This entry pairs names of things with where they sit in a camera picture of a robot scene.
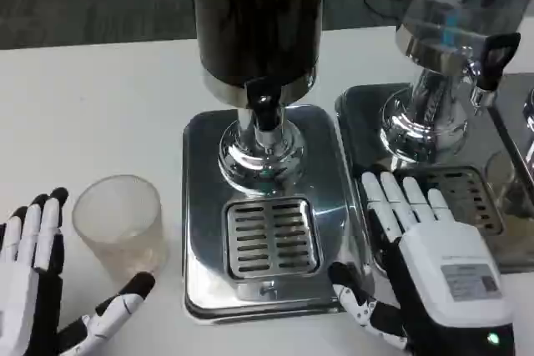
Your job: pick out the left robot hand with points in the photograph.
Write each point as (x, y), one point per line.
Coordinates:
(25, 247)

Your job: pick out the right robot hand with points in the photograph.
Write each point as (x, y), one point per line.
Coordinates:
(442, 260)

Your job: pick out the slotted steel drip grid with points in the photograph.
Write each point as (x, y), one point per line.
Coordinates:
(273, 241)
(475, 197)

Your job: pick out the steel drip tray base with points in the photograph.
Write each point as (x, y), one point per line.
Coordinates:
(438, 172)
(267, 222)

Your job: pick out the clear ribbed glass cup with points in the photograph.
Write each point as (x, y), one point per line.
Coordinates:
(119, 227)

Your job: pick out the clear drink dispenser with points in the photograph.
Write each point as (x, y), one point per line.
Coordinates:
(454, 56)

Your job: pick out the black dispenser tap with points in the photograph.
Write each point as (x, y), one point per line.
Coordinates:
(263, 103)

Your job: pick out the dark drink dispenser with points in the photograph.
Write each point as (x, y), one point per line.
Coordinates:
(258, 81)

